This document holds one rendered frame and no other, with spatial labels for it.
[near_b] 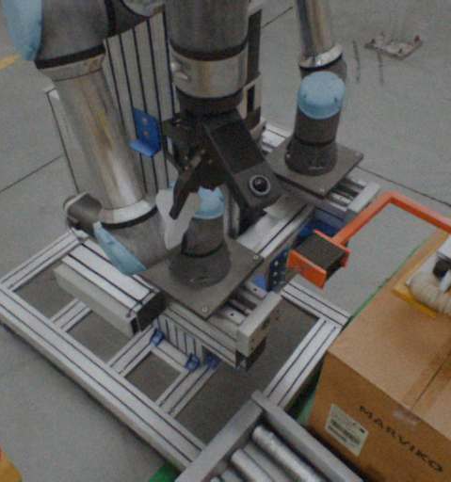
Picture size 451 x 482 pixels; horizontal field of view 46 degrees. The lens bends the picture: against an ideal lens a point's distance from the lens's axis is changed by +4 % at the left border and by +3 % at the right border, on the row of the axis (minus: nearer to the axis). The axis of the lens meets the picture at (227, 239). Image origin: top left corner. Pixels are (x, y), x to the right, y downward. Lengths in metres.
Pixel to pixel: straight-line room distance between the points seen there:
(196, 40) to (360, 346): 0.88
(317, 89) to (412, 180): 1.88
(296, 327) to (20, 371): 1.15
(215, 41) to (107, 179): 0.52
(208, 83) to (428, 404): 0.88
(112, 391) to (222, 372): 0.40
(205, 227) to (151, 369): 1.06
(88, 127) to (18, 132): 2.67
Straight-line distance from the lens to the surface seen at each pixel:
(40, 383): 2.35
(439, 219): 1.18
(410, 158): 3.34
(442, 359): 1.27
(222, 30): 0.50
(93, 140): 0.95
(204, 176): 0.58
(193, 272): 1.14
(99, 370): 2.04
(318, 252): 1.03
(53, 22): 0.90
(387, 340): 1.26
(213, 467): 1.46
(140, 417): 1.94
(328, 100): 1.36
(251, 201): 0.52
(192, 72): 0.52
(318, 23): 1.43
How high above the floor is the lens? 1.97
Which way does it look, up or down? 47 degrees down
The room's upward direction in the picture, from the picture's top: straight up
